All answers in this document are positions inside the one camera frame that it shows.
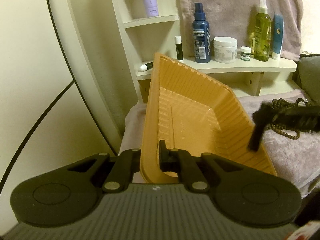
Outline brown wooden bead necklace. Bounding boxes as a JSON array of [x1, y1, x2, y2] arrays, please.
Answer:
[[265, 97, 320, 140]]

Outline orange ribbed plastic tray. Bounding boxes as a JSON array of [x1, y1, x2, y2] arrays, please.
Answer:
[[140, 53, 276, 184]]

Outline grey cushion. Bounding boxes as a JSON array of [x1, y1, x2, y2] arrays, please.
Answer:
[[297, 54, 319, 105]]

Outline mauve towel on bed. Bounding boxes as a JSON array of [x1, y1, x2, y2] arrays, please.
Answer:
[[120, 89, 319, 198]]

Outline small green white jar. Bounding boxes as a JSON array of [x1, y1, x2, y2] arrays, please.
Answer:
[[240, 46, 252, 61]]

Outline white cream jar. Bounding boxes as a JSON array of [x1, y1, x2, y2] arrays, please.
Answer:
[[213, 36, 238, 63]]

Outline yellow-green oil spray bottle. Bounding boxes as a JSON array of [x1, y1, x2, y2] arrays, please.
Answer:
[[254, 0, 271, 62]]

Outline lying dark white-capped tube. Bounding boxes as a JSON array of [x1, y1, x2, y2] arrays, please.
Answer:
[[139, 62, 153, 72]]

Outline blue white squeeze tube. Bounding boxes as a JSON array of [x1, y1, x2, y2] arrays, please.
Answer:
[[272, 14, 284, 60]]

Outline dark blue spray bottle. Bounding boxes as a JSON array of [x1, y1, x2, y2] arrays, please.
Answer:
[[192, 2, 210, 63]]

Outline standing black white-capped stick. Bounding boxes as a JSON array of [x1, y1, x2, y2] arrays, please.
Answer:
[[174, 36, 184, 61]]

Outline mauve hanging towel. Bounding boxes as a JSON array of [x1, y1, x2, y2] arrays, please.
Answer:
[[180, 0, 303, 61]]

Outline cream corner shelf unit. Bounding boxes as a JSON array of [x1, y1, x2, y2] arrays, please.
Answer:
[[62, 0, 298, 106]]

